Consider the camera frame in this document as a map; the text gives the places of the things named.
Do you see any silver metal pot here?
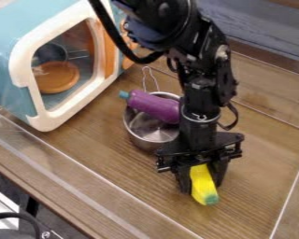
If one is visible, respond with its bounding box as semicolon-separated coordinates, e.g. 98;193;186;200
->
123;66;179;152

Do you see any orange plate in microwave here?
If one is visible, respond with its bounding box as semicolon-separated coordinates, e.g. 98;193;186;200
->
32;61;80;94

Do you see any black cable lower left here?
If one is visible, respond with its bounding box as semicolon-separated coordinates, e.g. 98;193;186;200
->
0;211;43;239

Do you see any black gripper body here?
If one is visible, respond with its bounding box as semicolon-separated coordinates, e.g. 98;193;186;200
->
156;106;245;173

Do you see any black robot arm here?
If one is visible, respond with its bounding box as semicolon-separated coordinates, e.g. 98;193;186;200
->
112;0;245;193

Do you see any blue toy microwave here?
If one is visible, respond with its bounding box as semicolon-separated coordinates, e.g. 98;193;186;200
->
0;0;132;132

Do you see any yellow toy banana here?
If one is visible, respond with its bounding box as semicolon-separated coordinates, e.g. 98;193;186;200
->
190;164;219;205

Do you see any purple toy eggplant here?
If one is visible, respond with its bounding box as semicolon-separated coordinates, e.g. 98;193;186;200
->
119;90;179;124

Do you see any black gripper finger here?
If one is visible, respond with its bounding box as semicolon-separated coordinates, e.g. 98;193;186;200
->
176;165;193;194
209;158;230;187

